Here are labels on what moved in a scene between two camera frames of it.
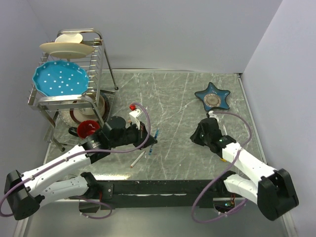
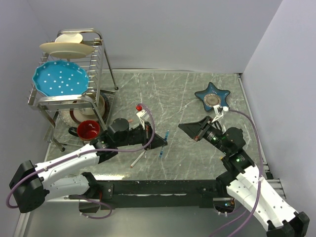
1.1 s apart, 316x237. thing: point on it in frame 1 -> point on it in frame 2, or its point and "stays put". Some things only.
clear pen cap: [224, 131] stays put
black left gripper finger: [150, 140] -> [158, 141]
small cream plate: [75, 38] stays put
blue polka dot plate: [60, 78] stays put
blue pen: [155, 137] -> [161, 152]
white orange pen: [136, 161] stays put
